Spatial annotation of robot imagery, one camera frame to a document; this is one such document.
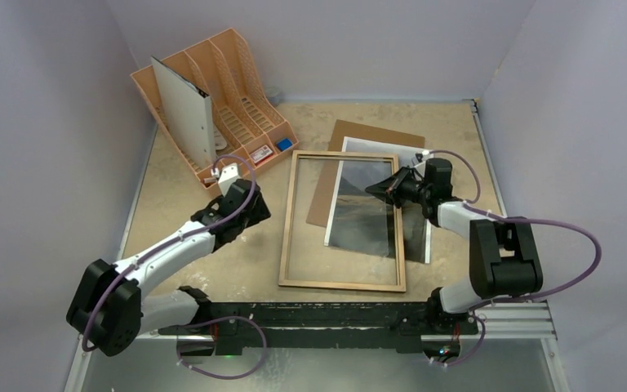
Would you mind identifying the landscape photo print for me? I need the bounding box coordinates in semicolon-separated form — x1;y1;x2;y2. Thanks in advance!
323;159;431;264

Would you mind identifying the brown backing board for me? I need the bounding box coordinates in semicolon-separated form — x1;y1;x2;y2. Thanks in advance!
305;119;425;229

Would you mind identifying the wooden picture frame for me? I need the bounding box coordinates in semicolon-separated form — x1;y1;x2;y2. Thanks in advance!
278;150;407;293

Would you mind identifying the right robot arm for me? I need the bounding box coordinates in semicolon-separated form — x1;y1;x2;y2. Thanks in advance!
365;158;544;332

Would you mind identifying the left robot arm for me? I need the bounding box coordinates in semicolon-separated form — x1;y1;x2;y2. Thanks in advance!
65;179;271;356

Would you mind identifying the red white small box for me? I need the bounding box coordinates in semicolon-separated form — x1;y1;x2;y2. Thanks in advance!
250;145;273;166

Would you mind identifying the orange file organizer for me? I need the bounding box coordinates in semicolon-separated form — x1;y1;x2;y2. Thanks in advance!
130;28;300;203

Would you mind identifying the blue small box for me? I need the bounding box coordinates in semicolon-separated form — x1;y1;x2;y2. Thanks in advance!
275;138;293;152

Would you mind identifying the white binder folder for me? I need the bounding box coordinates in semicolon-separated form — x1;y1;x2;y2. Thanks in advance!
151;56;216;167

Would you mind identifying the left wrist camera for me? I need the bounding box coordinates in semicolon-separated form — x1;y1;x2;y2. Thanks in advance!
211;163;241;195

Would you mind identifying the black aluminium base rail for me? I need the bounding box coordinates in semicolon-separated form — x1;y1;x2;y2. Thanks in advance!
78;300;558;359

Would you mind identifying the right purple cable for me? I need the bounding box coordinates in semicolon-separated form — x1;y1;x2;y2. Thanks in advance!
416;149;603;369

